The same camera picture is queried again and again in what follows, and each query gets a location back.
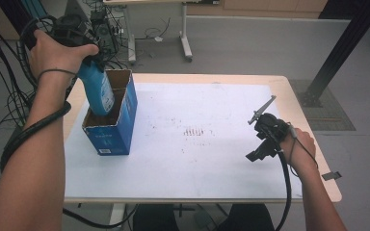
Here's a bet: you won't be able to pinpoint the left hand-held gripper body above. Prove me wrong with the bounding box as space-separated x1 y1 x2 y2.
49 0 108 65

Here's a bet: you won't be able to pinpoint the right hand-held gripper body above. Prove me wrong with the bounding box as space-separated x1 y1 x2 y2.
247 94 292 149

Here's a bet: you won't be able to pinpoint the blue detergent bottle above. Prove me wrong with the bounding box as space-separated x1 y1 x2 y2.
76 58 117 117

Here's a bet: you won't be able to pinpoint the blue cardboard box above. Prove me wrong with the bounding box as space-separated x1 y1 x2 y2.
81 68 139 157

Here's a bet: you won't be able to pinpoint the person's left hand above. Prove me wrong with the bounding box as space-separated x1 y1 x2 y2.
28 29 100 83

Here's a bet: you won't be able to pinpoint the person's right hand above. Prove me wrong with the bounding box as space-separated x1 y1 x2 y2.
279 127 318 177

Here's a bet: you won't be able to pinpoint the computer tower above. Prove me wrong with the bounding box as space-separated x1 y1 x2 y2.
89 9 120 56

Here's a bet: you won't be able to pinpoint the white table mat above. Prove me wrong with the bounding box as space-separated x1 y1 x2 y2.
63 82 304 200

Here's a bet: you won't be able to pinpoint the dark grey floor mat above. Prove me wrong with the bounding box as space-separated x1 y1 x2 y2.
288 79 357 132

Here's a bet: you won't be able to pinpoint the person's right leg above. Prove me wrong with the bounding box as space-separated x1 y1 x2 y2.
218 203 276 231

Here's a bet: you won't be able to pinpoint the person's leg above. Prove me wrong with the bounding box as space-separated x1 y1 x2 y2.
131 203 180 231
218 203 276 231

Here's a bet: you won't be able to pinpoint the grey tape piece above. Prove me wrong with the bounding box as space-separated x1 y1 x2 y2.
321 170 343 182

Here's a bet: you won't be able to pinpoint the wooden cabinet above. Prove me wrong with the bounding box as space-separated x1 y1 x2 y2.
186 0 330 19

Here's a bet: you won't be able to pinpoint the person's left leg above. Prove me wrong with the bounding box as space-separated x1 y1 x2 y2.
131 203 180 231

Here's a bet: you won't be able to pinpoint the white table leg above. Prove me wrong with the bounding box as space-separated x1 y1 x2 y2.
108 202 128 227

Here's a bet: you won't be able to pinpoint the thick black right gripper cable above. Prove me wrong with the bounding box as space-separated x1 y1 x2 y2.
274 149 293 231

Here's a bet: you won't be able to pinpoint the thin black wire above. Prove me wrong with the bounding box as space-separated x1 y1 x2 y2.
288 122 320 178

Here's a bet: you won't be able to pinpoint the black hair tie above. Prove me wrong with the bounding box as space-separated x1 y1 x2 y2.
37 67 78 83

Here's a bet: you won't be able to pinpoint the dark metal stand post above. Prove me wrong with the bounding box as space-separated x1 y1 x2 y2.
0 0 42 52

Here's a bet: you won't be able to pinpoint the white desk frame legs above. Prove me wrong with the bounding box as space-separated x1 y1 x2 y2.
104 0 195 64

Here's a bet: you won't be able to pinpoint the tangle of black floor cables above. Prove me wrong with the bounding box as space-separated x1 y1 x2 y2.
0 0 46 167

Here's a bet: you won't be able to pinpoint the black metal frame post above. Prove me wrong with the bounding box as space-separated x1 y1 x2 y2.
299 0 370 109

